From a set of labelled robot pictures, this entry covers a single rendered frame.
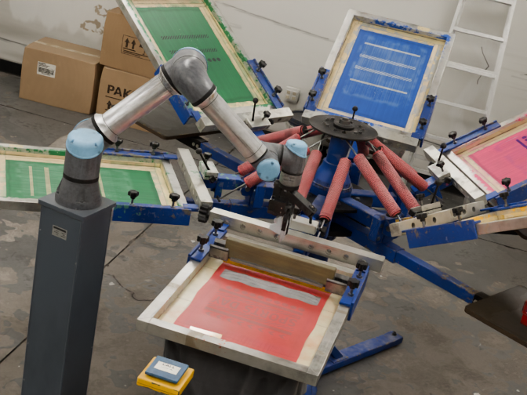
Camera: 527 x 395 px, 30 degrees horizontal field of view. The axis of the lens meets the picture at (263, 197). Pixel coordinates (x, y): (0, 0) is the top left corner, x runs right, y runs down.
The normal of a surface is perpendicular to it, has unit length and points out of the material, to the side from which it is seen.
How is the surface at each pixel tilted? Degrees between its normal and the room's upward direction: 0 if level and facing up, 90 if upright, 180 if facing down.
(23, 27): 90
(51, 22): 90
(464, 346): 0
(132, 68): 92
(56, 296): 90
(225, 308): 0
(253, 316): 0
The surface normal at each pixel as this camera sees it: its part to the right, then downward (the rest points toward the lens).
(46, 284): -0.44, 0.26
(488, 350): 0.18, -0.91
